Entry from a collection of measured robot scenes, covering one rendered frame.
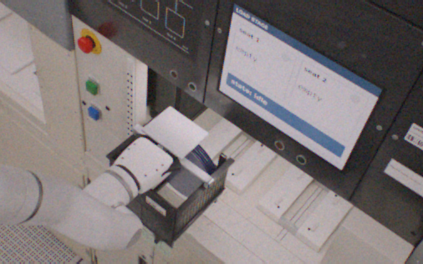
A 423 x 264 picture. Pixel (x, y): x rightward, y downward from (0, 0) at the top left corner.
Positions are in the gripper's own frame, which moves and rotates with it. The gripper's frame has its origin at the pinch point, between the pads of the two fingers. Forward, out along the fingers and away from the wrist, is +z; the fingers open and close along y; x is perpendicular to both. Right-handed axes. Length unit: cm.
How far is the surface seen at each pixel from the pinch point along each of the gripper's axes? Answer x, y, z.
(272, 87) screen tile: 30.8, 19.9, 1.5
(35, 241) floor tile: -125, -65, -3
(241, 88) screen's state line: 26.0, 13.6, 1.5
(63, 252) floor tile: -125, -52, 1
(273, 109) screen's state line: 26.0, 21.2, 1.5
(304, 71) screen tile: 38.1, 24.6, 1.5
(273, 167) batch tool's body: -38, 12, 37
